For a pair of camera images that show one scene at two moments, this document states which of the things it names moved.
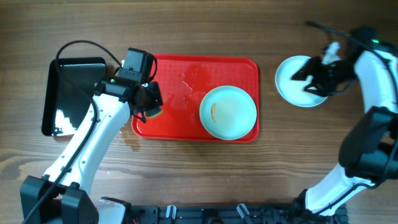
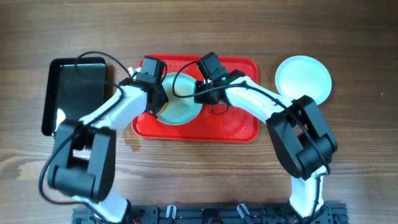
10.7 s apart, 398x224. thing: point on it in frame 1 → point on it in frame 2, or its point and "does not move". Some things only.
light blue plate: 227,112 → 179,89
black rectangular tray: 63,106 does not move
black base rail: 231,214 does not move
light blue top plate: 292,91 does not move
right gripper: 325,74 → 203,96
